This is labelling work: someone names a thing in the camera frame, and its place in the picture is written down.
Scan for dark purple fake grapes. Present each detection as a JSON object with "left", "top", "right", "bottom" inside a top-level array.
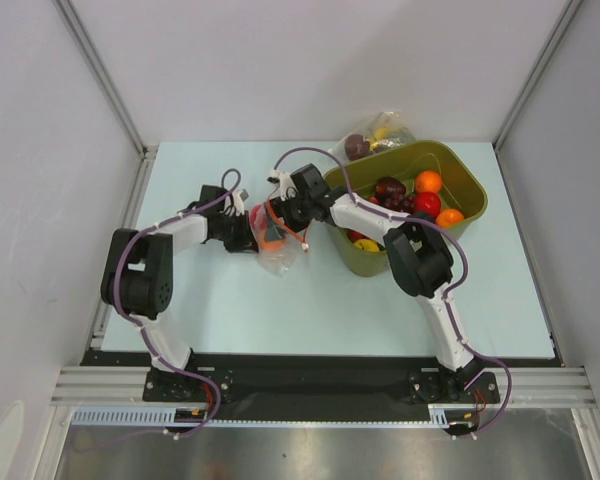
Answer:
[{"left": 381, "top": 194, "right": 415, "bottom": 214}]

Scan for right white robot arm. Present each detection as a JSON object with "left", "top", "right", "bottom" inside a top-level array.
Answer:
[{"left": 268, "top": 164, "right": 482, "bottom": 401}]

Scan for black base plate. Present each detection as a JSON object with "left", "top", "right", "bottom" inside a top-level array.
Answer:
[{"left": 79, "top": 349, "right": 501, "bottom": 421}]

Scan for aluminium frame rail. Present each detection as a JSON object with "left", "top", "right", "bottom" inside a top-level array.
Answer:
[{"left": 51, "top": 366, "right": 149, "bottom": 406}]

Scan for red fake apple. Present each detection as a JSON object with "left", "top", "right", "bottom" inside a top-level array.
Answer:
[
  {"left": 414, "top": 192, "right": 442, "bottom": 219},
  {"left": 249, "top": 204, "right": 268, "bottom": 231}
]

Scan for fake netted melon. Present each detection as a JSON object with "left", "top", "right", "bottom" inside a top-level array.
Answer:
[{"left": 385, "top": 128, "right": 416, "bottom": 148}]

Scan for small orange fake tangerine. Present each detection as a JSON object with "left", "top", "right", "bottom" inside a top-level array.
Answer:
[{"left": 259, "top": 236, "right": 286, "bottom": 252}]

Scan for orange fake fruit near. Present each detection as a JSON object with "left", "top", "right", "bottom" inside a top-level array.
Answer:
[{"left": 435, "top": 208, "right": 465, "bottom": 229}]

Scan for clear zip bag orange seal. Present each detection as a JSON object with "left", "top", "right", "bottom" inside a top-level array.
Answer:
[{"left": 249, "top": 200, "right": 309, "bottom": 277}]

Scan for yellow fake apple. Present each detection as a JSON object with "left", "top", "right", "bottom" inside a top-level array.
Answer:
[{"left": 354, "top": 238, "right": 381, "bottom": 253}]

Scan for orange fake fruit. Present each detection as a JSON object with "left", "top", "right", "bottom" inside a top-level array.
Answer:
[
  {"left": 435, "top": 208, "right": 465, "bottom": 229},
  {"left": 414, "top": 170, "right": 443, "bottom": 194}
]

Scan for dark purple fake plum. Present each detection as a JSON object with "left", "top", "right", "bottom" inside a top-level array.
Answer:
[{"left": 344, "top": 134, "right": 371, "bottom": 161}]

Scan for white slotted cable duct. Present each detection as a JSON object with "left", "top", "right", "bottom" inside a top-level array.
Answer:
[{"left": 71, "top": 406, "right": 477, "bottom": 429}]

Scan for orange fake fruit far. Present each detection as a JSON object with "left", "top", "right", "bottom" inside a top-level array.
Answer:
[{"left": 414, "top": 170, "right": 443, "bottom": 194}]

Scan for olive green plastic bin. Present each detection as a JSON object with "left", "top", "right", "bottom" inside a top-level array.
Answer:
[{"left": 328, "top": 141, "right": 488, "bottom": 277}]

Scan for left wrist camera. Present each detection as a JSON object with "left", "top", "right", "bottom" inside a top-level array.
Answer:
[{"left": 229, "top": 189, "right": 249, "bottom": 216}]

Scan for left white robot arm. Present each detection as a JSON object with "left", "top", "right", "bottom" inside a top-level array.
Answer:
[{"left": 100, "top": 185, "right": 258, "bottom": 400}]

